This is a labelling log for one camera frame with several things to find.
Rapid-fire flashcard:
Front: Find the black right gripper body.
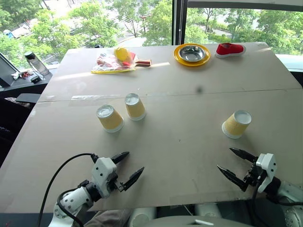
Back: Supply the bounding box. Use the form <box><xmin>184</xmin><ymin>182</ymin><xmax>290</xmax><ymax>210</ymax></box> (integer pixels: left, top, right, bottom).
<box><xmin>244</xmin><ymin>158</ymin><xmax>261</xmax><ymax>187</ymax></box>

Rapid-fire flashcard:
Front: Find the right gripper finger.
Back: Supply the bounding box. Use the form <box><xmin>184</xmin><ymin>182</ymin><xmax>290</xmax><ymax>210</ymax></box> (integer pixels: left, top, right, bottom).
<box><xmin>216</xmin><ymin>165</ymin><xmax>248</xmax><ymax>192</ymax></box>
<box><xmin>229</xmin><ymin>148</ymin><xmax>258</xmax><ymax>164</ymax></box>

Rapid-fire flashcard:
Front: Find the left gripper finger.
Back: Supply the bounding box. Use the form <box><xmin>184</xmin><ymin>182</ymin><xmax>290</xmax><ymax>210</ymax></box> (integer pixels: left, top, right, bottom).
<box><xmin>122</xmin><ymin>166</ymin><xmax>145</xmax><ymax>192</ymax></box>
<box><xmin>111</xmin><ymin>151</ymin><xmax>130</xmax><ymax>165</ymax></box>

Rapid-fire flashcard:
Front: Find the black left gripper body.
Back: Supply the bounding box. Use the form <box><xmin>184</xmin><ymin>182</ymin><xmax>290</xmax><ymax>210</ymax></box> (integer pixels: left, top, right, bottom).
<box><xmin>107</xmin><ymin>173</ymin><xmax>126</xmax><ymax>193</ymax></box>

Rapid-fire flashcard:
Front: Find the yellow ribbed paper cup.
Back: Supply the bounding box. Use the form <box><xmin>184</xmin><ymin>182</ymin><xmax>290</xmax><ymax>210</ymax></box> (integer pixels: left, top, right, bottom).
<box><xmin>96</xmin><ymin>104</ymin><xmax>125</xmax><ymax>133</ymax></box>
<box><xmin>221</xmin><ymin>109</ymin><xmax>252</xmax><ymax>140</ymax></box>
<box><xmin>124</xmin><ymin>93</ymin><xmax>147</xmax><ymax>122</ymax></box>

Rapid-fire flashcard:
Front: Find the grey-brown cloth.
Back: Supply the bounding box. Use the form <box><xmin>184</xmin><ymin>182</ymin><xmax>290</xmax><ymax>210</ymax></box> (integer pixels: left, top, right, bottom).
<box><xmin>84</xmin><ymin>209</ymin><xmax>133</xmax><ymax>227</ymax></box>

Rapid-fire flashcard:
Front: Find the white cylinder robot leg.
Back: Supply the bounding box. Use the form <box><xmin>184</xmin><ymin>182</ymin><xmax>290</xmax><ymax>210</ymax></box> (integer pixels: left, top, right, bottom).
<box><xmin>193</xmin><ymin>202</ymin><xmax>223</xmax><ymax>218</ymax></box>
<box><xmin>128</xmin><ymin>206</ymin><xmax>157</xmax><ymax>227</ymax></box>

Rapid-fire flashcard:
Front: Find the clear tape strip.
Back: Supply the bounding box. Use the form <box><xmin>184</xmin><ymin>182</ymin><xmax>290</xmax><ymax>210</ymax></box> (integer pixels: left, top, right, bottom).
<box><xmin>70</xmin><ymin>94</ymin><xmax>125</xmax><ymax>101</ymax></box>

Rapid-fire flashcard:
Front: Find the clear plastic zip bag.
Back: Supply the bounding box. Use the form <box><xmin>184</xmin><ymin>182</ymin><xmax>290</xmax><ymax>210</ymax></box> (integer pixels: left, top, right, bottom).
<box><xmin>90</xmin><ymin>52</ymin><xmax>137</xmax><ymax>75</ymax></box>

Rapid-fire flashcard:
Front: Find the red table tennis paddle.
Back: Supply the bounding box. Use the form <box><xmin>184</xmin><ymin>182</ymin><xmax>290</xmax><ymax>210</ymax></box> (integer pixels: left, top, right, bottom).
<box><xmin>129</xmin><ymin>52</ymin><xmax>152</xmax><ymax>69</ymax></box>

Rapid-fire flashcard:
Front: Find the red slip-on shoe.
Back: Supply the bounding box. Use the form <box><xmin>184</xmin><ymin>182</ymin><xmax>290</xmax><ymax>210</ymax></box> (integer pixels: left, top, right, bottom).
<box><xmin>214</xmin><ymin>43</ymin><xmax>247</xmax><ymax>59</ymax></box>

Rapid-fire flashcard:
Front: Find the yellow round plate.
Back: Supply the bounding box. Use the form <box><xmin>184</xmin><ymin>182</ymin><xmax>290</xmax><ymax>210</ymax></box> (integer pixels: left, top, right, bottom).
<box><xmin>173</xmin><ymin>43</ymin><xmax>212</xmax><ymax>67</ymax></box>

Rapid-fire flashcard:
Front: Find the shiny steel bowl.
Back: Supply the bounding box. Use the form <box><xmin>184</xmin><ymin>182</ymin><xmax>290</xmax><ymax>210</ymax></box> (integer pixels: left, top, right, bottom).
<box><xmin>178</xmin><ymin>45</ymin><xmax>206</xmax><ymax>62</ymax></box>

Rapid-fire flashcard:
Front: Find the black side desk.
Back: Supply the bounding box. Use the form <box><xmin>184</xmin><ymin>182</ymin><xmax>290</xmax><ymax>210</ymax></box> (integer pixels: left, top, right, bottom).
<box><xmin>0</xmin><ymin>70</ymin><xmax>53</xmax><ymax>97</ymax></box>

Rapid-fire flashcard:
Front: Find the clear grey water bottle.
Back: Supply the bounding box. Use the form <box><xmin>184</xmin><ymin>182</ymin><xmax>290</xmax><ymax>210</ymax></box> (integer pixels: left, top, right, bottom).
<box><xmin>24</xmin><ymin>51</ymin><xmax>51</xmax><ymax>77</ymax></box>

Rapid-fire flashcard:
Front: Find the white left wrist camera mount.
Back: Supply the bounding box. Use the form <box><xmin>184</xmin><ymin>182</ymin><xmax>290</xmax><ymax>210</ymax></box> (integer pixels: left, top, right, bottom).
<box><xmin>91</xmin><ymin>157</ymin><xmax>118</xmax><ymax>198</ymax></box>

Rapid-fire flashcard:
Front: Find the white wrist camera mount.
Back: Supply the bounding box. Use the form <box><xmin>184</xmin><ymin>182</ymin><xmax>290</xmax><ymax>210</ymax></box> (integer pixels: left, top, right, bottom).
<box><xmin>91</xmin><ymin>157</ymin><xmax>118</xmax><ymax>198</ymax></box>
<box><xmin>255</xmin><ymin>153</ymin><xmax>277</xmax><ymax>193</ymax></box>

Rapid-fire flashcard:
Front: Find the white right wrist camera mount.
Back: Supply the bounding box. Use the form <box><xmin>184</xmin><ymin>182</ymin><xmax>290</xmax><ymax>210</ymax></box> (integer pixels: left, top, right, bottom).
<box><xmin>255</xmin><ymin>153</ymin><xmax>277</xmax><ymax>193</ymax></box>

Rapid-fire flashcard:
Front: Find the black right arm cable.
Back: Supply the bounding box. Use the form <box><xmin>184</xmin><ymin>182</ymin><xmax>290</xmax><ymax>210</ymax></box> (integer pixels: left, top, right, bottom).
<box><xmin>250</xmin><ymin>185</ymin><xmax>261</xmax><ymax>227</ymax></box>

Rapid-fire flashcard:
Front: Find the short black left arm cable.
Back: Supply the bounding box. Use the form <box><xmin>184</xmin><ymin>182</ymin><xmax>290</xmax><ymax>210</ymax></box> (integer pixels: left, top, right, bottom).
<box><xmin>57</xmin><ymin>188</ymin><xmax>84</xmax><ymax>227</ymax></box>

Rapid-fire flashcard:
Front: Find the dark window frame post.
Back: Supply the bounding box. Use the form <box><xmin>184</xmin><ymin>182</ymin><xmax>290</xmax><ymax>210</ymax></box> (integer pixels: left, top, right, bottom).
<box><xmin>171</xmin><ymin>0</ymin><xmax>188</xmax><ymax>46</ymax></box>

